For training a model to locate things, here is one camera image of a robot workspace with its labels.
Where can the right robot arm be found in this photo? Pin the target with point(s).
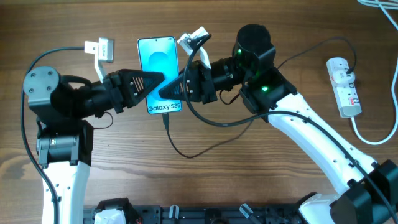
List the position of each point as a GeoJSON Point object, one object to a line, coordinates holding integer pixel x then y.
{"type": "Point", "coordinates": [365, 190]}

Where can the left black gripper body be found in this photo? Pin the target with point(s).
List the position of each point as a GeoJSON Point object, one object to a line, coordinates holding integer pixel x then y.
{"type": "Point", "coordinates": [112, 82]}

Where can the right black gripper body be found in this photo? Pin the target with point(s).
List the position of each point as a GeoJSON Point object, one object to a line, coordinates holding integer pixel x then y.
{"type": "Point", "coordinates": [205, 82]}

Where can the white charger plug adapter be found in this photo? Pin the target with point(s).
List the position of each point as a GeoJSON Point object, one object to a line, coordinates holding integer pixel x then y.
{"type": "Point", "coordinates": [341, 77]}

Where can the blue Galaxy smartphone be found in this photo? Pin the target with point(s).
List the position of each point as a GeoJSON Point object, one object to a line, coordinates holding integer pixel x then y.
{"type": "Point", "coordinates": [159, 55]}

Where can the white power strip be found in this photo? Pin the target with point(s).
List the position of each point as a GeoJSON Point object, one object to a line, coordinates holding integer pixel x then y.
{"type": "Point", "coordinates": [346, 96]}

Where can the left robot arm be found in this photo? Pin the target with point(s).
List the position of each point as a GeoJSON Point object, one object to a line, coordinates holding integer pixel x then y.
{"type": "Point", "coordinates": [65, 139]}

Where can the black mounting rail base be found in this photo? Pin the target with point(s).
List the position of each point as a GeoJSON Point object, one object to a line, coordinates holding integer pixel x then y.
{"type": "Point", "coordinates": [279, 213]}

